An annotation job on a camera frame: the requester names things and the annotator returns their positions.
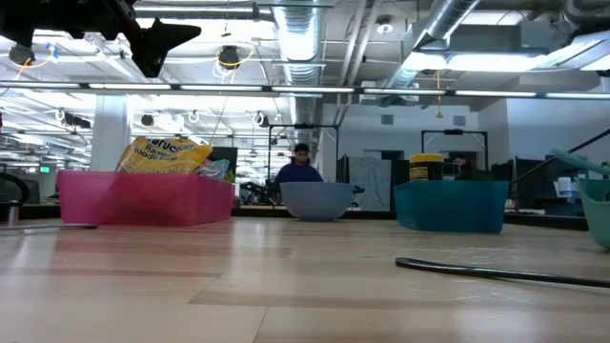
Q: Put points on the blue beef ramen pack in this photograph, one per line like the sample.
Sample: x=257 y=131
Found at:
x=214 y=169

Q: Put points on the thin black rod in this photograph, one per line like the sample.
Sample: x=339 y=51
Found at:
x=548 y=159

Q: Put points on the silver ventilation duct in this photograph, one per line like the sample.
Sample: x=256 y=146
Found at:
x=300 y=38
x=453 y=16

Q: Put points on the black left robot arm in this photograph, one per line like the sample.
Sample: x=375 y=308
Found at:
x=38 y=16

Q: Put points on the black metal frame stand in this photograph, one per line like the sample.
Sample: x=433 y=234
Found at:
x=270 y=157
x=423 y=147

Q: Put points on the mint green plastic bin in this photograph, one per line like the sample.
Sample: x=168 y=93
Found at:
x=598 y=214

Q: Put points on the dark jar with yellow lid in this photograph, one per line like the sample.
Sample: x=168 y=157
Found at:
x=425 y=169

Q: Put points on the black monitor screen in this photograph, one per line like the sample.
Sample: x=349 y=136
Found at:
x=226 y=155

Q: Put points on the blue bowl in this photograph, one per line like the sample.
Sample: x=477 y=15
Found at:
x=317 y=200

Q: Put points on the grey partition panel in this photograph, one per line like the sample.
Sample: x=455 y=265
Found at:
x=372 y=181

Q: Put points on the white building column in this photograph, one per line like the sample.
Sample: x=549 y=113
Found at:
x=109 y=138

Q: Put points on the yellow chicken ramen pack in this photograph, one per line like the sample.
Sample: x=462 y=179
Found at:
x=162 y=155

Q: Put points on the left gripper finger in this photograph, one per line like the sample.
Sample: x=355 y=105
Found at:
x=167 y=37

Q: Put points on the yellow hanging pendant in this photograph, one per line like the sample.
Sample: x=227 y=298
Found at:
x=439 y=105

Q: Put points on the red translucent plastic bin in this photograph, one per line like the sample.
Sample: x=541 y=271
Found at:
x=143 y=200

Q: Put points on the round black speaker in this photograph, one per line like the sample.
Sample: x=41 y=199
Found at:
x=147 y=120

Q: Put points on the black boxy speaker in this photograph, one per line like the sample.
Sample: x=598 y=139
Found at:
x=76 y=120

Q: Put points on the dark teal plastic bin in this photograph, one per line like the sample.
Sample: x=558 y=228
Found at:
x=453 y=205

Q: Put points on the silver metal spoon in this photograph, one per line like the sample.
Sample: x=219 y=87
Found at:
x=47 y=227

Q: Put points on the black ceiling-hung device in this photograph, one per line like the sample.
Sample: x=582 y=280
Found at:
x=229 y=57
x=21 y=53

